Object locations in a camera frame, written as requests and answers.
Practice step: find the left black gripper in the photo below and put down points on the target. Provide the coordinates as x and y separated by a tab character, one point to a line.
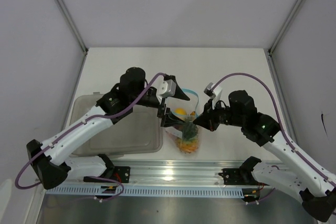
161	112

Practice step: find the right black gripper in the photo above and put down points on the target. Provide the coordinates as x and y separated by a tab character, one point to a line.
204	120

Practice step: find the yellow toy lemon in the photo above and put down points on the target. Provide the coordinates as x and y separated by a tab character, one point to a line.
180	113

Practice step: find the clear zip top bag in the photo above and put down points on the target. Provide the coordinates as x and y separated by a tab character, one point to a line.
192	109

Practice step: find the orange toy pineapple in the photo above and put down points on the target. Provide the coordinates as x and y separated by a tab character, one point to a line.
189	142

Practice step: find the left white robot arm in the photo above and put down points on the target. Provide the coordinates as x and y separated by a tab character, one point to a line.
51	159

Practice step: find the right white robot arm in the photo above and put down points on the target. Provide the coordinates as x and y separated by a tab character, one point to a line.
306	181

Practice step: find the grey translucent plastic bin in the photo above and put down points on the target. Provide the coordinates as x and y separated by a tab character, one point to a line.
137	133

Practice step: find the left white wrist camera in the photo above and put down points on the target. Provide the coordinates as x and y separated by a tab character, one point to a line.
166	89

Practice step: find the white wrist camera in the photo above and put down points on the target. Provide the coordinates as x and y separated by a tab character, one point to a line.
214	92
166	89

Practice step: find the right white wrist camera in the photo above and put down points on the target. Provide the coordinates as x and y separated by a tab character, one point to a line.
214	92

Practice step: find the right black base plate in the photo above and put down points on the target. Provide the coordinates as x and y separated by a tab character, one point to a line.
238	176

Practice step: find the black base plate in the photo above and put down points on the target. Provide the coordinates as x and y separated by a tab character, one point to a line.
238	176
119	173

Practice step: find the white slotted cable duct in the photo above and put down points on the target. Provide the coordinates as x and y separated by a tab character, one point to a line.
149	191

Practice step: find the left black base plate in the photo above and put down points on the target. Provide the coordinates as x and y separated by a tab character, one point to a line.
119	173

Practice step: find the right aluminium frame post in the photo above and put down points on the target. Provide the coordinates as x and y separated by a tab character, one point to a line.
293	12

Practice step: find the aluminium frame post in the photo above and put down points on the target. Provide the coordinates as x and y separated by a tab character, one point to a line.
293	12
71	25

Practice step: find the left aluminium frame post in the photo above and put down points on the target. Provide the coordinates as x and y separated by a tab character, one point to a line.
71	25

